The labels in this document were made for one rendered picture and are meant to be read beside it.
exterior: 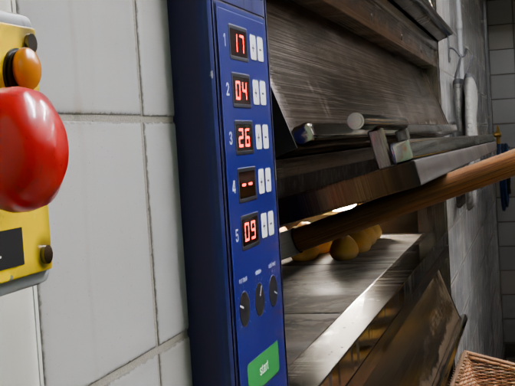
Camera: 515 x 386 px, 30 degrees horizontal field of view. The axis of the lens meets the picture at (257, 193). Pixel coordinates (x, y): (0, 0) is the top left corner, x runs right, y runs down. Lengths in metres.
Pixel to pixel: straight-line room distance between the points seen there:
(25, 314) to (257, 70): 0.39
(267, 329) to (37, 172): 0.50
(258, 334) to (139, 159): 0.20
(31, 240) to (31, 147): 0.06
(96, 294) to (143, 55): 0.17
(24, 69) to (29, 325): 0.16
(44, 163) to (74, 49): 0.25
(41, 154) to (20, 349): 0.17
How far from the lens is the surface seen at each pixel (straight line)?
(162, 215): 0.66
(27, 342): 0.46
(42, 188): 0.31
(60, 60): 0.54
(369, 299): 1.65
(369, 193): 0.89
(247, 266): 0.73
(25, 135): 0.30
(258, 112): 0.78
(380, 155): 1.00
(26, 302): 0.46
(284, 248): 1.20
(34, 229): 0.35
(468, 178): 1.15
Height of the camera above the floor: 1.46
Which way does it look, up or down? 3 degrees down
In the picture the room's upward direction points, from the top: 4 degrees counter-clockwise
